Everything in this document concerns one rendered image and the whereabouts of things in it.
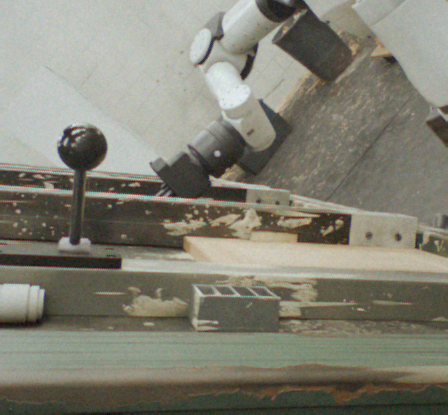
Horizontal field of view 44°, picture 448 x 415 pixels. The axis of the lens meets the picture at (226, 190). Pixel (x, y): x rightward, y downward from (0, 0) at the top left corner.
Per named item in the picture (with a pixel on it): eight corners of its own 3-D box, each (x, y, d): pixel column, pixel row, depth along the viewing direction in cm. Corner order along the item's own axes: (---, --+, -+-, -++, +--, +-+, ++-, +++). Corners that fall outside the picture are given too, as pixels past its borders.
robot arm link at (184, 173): (188, 211, 109) (232, 171, 111) (198, 217, 100) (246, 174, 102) (145, 163, 106) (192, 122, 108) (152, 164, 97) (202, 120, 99)
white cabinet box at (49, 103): (238, 217, 492) (42, 64, 441) (197, 268, 493) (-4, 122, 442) (225, 203, 551) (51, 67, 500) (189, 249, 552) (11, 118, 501)
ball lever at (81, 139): (95, 275, 48) (110, 139, 41) (48, 274, 47) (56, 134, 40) (95, 247, 51) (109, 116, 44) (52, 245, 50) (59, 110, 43)
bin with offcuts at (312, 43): (366, 43, 512) (315, -6, 495) (331, 87, 512) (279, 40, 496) (344, 48, 561) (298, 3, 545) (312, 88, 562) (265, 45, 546)
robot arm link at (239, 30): (193, 24, 128) (247, -31, 110) (239, 46, 134) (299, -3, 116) (186, 67, 124) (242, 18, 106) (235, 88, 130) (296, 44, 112)
